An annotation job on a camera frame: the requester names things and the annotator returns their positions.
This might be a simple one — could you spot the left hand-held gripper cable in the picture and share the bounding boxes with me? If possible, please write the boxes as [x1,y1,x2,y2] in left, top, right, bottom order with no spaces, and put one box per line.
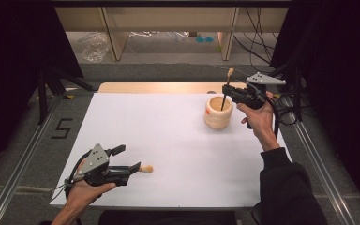
[50,149,93,204]

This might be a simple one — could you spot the aluminium floor rail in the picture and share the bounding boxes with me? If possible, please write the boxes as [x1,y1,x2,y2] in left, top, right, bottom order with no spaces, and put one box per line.
[289,120,357,225]
[0,93,64,225]

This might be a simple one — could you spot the right hand-held gripper cable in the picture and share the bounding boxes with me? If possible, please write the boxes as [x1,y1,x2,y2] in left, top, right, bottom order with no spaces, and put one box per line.
[256,83,281,139]

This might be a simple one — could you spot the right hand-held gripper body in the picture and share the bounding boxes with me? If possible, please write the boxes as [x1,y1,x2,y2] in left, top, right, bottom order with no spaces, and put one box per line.
[234,72,287,111]

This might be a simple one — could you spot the black metal stand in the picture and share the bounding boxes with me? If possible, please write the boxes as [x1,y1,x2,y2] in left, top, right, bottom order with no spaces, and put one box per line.
[268,62,304,123]
[37,65,97,126]

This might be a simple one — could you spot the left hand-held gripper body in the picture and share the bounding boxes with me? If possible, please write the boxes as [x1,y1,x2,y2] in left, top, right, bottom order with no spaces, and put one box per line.
[71,142,132,188]

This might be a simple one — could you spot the person's right hand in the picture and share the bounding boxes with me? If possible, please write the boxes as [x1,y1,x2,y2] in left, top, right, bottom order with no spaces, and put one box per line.
[236,92,278,143]

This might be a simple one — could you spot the cream ribbed brush holder cup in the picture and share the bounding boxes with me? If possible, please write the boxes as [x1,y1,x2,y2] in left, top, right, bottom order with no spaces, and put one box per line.
[203,96,234,129]

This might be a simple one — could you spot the thin black-handled makeup brush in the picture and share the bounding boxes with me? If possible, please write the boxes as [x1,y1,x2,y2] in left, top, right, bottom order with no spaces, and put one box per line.
[220,67,235,112]

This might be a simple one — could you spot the hand-held gripper cable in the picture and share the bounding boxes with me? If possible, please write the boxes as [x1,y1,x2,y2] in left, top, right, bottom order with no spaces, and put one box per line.
[50,149,93,204]
[256,83,281,139]

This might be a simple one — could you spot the black floor cables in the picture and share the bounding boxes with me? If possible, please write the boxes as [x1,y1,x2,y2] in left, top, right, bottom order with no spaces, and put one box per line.
[275,93,318,126]

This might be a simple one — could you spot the person's left hand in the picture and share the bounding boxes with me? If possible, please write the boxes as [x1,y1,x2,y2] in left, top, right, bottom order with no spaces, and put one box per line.
[64,159,117,216]

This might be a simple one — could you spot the wooden table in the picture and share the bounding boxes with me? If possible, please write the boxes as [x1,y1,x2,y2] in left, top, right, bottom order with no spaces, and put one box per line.
[97,82,248,94]

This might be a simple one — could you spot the dark curtain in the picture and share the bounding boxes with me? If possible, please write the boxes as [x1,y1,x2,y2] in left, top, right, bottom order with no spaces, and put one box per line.
[270,0,360,217]
[0,0,83,179]

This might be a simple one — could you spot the white board mat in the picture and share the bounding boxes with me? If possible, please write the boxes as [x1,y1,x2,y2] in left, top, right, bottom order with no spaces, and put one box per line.
[49,92,293,210]

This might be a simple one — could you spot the hanging black cables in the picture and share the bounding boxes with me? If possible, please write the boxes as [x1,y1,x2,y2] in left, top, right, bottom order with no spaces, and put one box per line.
[232,7,279,74]

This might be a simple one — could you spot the clear plastic bag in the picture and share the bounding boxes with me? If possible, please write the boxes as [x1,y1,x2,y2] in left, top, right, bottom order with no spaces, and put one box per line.
[82,33,111,64]

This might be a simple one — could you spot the white floor cable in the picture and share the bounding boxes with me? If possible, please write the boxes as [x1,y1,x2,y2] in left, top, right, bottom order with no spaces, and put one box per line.
[127,31,158,39]

